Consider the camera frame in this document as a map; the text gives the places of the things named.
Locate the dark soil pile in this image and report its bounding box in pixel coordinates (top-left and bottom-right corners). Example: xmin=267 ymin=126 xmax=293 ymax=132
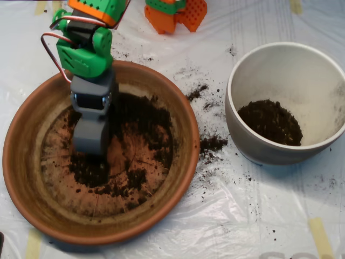
xmin=63 ymin=93 xmax=173 ymax=197

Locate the dark soil heap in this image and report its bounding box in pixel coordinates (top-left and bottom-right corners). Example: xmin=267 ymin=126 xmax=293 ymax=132
xmin=237 ymin=99 xmax=304 ymax=146

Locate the terracotta clay saucer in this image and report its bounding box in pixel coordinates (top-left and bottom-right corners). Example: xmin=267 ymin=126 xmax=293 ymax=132
xmin=2 ymin=59 xmax=201 ymax=246

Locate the large spilled soil clump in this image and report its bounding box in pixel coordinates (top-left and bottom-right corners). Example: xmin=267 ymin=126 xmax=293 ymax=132
xmin=199 ymin=135 xmax=229 ymax=152

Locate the white ceramic pot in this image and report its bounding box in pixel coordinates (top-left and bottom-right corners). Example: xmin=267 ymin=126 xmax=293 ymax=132
xmin=225 ymin=42 xmax=345 ymax=166

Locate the clear plastic cover sheet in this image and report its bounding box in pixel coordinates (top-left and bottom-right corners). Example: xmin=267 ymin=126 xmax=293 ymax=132
xmin=0 ymin=0 xmax=345 ymax=259

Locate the red and white servo cable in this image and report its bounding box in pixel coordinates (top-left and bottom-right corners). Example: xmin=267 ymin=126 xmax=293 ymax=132
xmin=40 ymin=15 xmax=107 ymax=85

